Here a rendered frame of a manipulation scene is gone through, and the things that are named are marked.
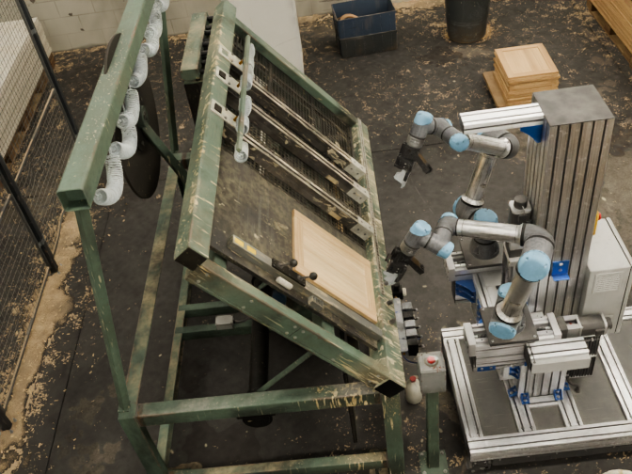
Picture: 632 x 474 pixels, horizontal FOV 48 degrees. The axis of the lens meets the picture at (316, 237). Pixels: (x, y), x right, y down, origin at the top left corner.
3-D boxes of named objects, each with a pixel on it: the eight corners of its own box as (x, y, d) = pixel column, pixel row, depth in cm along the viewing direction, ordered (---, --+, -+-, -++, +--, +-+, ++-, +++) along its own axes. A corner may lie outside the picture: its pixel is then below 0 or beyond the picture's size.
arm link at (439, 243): (459, 235, 299) (435, 222, 300) (452, 253, 292) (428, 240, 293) (450, 245, 305) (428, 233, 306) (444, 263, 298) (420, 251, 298)
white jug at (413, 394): (423, 403, 427) (422, 384, 414) (406, 405, 428) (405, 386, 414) (420, 390, 434) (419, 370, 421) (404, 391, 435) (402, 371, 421)
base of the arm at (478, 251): (495, 237, 375) (496, 223, 368) (502, 258, 364) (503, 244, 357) (466, 241, 375) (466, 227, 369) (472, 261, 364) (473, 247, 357)
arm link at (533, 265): (516, 322, 321) (559, 241, 281) (510, 347, 312) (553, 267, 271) (491, 311, 324) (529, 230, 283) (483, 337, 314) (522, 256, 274)
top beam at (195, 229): (193, 272, 282) (209, 259, 278) (172, 260, 277) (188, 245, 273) (227, 19, 445) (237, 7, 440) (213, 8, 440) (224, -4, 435)
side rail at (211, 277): (372, 388, 339) (389, 378, 334) (183, 279, 285) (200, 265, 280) (371, 378, 343) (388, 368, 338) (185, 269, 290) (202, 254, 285)
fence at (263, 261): (376, 340, 354) (383, 337, 352) (227, 246, 308) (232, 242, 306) (375, 333, 358) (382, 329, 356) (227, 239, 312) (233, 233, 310)
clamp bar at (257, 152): (365, 243, 406) (396, 219, 395) (197, 122, 348) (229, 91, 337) (363, 231, 413) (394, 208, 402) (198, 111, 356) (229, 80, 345)
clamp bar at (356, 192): (360, 206, 430) (390, 183, 418) (202, 88, 372) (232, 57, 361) (359, 196, 437) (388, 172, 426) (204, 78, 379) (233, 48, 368)
